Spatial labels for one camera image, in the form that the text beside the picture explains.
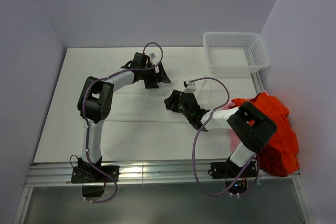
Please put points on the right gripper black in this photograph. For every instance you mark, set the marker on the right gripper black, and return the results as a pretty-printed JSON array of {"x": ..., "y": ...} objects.
[{"x": 174, "y": 98}]

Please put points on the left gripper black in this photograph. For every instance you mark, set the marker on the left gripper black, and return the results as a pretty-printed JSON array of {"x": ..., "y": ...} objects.
[{"x": 159, "y": 77}]

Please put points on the white t shirt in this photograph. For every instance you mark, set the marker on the white t shirt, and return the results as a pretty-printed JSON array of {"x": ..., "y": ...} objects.
[{"x": 134, "y": 103}]

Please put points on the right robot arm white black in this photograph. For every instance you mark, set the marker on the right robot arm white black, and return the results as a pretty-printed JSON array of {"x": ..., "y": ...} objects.
[{"x": 253, "y": 128}]

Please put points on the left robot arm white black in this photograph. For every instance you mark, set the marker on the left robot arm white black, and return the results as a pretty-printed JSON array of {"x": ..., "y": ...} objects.
[{"x": 95, "y": 104}]

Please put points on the white plastic basket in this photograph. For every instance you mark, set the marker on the white plastic basket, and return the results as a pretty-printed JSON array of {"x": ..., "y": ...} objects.
[{"x": 235, "y": 52}]

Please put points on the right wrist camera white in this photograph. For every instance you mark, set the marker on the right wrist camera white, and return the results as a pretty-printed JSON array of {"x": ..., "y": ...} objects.
[{"x": 189, "y": 86}]

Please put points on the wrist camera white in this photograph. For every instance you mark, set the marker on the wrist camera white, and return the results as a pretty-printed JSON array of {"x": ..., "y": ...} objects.
[
  {"x": 149, "y": 57},
  {"x": 189, "y": 86}
]

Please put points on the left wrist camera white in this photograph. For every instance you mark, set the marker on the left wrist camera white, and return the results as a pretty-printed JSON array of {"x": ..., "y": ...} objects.
[{"x": 149, "y": 57}]

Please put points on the aluminium rail frame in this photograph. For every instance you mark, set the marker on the aluminium rail frame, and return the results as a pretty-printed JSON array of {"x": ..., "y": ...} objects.
[{"x": 142, "y": 173}]

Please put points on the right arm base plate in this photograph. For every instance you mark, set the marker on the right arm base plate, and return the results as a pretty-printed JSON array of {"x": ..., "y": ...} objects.
[{"x": 227, "y": 169}]

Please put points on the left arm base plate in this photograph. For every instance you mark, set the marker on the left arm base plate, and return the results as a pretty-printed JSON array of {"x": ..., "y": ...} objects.
[{"x": 80, "y": 176}]

